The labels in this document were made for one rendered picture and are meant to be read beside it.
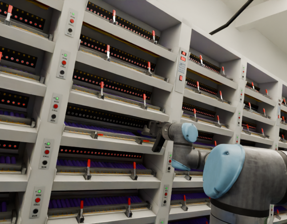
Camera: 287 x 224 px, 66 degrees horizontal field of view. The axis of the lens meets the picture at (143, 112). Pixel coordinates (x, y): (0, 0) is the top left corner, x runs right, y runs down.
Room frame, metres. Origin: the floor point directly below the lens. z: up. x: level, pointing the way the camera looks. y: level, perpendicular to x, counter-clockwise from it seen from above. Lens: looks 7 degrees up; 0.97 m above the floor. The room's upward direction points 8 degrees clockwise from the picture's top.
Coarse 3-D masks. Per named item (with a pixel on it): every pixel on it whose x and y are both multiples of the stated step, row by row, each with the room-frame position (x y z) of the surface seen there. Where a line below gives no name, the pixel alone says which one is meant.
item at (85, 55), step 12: (84, 36) 1.13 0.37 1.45; (84, 48) 1.04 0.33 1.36; (96, 48) 1.19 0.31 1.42; (108, 48) 1.07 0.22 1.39; (84, 60) 0.99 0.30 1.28; (96, 60) 1.02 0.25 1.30; (108, 60) 1.08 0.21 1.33; (120, 60) 1.28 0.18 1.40; (132, 60) 1.33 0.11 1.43; (144, 60) 1.37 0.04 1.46; (120, 72) 1.11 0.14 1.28; (132, 72) 1.14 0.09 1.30; (144, 72) 1.26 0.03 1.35; (156, 84) 1.25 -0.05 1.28; (168, 84) 1.29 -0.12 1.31
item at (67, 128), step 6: (66, 126) 1.02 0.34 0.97; (78, 132) 1.04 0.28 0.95; (84, 132) 1.07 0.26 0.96; (90, 132) 1.09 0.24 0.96; (102, 132) 1.12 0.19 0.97; (108, 132) 1.14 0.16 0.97; (120, 138) 1.17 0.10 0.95; (126, 138) 1.20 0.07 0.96; (132, 138) 1.23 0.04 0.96; (144, 138) 1.28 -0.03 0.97; (150, 138) 1.32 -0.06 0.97
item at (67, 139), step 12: (84, 120) 1.19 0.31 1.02; (96, 120) 1.23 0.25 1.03; (60, 144) 0.97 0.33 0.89; (72, 144) 1.00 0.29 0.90; (84, 144) 1.03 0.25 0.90; (96, 144) 1.06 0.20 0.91; (108, 144) 1.10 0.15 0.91; (120, 144) 1.14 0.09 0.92; (132, 144) 1.18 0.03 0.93; (144, 144) 1.24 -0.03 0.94
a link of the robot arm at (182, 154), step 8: (176, 144) 1.04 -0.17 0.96; (184, 144) 1.02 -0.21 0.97; (192, 144) 1.05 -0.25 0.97; (176, 152) 1.03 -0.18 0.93; (184, 152) 1.02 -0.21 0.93; (192, 152) 1.03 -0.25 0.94; (176, 160) 1.03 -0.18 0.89; (184, 160) 1.02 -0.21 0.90; (192, 160) 1.02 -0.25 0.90; (176, 168) 1.04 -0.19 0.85; (184, 168) 1.02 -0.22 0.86; (192, 168) 1.05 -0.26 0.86
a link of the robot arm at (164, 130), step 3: (168, 123) 1.14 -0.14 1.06; (171, 123) 1.12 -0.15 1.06; (165, 126) 1.12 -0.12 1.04; (168, 126) 1.10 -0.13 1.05; (162, 129) 1.13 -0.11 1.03; (165, 129) 1.11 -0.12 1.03; (162, 132) 1.12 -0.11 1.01; (165, 132) 1.11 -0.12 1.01; (165, 135) 1.11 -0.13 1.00; (165, 138) 1.13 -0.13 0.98; (168, 138) 1.11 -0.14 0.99
